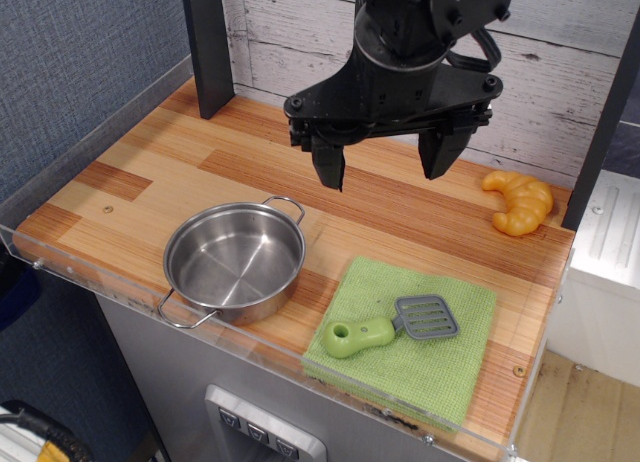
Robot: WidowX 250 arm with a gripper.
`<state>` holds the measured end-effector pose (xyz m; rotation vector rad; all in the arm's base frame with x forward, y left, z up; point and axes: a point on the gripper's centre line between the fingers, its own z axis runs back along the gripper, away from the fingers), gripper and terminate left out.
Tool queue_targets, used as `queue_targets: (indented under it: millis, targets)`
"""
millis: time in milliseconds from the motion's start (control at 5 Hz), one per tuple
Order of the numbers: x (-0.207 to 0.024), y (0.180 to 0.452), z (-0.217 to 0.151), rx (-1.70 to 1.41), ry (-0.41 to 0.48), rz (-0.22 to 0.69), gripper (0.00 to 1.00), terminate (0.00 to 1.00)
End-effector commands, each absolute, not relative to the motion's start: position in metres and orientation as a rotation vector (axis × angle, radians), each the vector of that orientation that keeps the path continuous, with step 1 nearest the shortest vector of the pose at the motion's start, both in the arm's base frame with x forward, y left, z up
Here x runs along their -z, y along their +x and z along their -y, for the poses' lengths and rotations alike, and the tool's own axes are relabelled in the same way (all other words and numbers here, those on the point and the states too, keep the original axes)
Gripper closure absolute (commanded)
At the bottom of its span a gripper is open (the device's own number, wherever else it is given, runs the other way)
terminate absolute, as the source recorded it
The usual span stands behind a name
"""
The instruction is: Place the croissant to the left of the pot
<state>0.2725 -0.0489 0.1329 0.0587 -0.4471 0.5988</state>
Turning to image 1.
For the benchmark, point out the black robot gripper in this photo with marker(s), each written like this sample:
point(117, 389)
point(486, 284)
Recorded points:
point(419, 67)

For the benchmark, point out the orange plastic croissant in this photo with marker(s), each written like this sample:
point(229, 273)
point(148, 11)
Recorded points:
point(528, 201)

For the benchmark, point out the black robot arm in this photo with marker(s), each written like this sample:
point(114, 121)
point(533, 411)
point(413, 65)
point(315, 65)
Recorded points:
point(420, 67)

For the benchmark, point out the stainless steel pot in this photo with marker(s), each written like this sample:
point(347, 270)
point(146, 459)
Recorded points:
point(238, 262)

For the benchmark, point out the green grey toy spatula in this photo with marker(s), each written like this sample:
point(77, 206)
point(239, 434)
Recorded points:
point(423, 317)

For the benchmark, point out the green woven cloth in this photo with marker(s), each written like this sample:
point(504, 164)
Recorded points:
point(432, 380)

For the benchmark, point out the white aluminium side unit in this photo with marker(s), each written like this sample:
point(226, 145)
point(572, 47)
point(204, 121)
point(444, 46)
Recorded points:
point(596, 321)

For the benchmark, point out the silver dispenser button panel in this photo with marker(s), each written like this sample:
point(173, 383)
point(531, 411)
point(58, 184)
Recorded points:
point(262, 427)

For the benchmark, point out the yellow black object bottom left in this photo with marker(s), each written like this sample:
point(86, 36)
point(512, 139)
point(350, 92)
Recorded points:
point(28, 434)

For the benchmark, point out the dark right vertical post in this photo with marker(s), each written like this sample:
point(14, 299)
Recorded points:
point(605, 130)

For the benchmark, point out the dark vertical post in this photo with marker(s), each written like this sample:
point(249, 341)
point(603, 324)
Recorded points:
point(206, 28)
point(605, 130)

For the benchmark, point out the dark left vertical post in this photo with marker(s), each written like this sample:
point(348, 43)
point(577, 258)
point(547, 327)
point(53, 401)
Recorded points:
point(206, 28)

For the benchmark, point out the clear acrylic guard rail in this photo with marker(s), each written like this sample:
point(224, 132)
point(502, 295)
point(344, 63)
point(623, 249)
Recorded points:
point(103, 220)

